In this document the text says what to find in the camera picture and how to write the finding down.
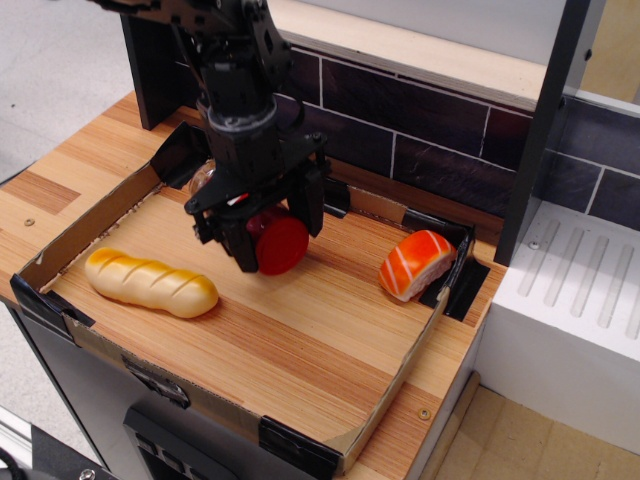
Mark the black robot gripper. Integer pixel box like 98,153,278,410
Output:
197,102,328,273

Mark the basil bottle with red cap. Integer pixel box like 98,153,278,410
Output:
185,159,309,276

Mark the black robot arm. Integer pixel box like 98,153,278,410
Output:
103,1,330,275

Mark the cardboard fence with black tape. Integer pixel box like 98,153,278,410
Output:
1,121,494,479

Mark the toy salmon nigiri sushi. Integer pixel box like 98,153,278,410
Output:
378,230,457,302

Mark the toy bread loaf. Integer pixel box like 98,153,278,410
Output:
84,248,219,319

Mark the brass screw at right front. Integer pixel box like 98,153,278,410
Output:
418,408,431,420

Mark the light wooden shelf board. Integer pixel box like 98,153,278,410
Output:
268,1,546,112

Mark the white dish drainer block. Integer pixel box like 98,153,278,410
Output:
475,202,639,452

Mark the dark post of shelf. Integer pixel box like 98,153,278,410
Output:
494,1,590,266

